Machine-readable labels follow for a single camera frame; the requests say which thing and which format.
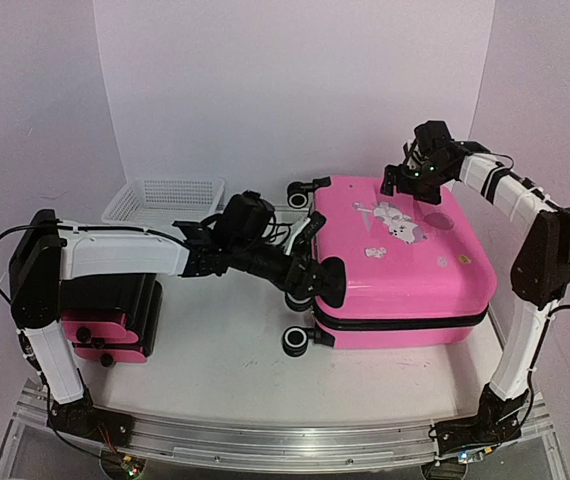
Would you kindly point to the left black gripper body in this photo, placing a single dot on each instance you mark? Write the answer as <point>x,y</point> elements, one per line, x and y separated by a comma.
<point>248,260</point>

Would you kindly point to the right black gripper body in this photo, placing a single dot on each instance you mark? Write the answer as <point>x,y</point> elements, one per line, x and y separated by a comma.
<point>404,176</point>

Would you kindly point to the pink hard-shell suitcase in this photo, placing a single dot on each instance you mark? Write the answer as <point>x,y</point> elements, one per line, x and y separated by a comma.
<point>416,274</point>

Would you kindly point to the white plastic mesh basket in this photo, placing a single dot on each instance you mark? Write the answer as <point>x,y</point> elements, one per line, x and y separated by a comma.
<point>157,202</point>

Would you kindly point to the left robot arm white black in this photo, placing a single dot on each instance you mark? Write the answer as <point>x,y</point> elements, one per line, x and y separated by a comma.
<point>52,252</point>

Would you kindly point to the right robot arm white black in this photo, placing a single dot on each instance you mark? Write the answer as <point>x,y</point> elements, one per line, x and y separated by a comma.
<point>540,273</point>

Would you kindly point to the pink and black folded case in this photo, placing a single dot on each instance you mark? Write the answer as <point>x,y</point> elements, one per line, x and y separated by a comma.
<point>112,318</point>

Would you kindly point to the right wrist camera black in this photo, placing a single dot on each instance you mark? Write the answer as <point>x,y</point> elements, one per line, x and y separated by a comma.
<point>431,136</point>

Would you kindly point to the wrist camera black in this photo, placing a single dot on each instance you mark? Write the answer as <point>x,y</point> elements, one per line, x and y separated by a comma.
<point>431,136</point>
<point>243,220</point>

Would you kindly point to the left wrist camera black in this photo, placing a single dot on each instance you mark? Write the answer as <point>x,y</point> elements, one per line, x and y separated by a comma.
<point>243,220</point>

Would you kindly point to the curved aluminium rail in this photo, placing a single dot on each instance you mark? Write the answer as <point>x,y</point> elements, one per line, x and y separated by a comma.
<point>289,448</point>

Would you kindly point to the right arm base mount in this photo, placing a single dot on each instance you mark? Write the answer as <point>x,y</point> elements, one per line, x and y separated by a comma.
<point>495,422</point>

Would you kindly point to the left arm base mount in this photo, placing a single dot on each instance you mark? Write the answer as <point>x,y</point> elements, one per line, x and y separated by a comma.
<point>83,419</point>

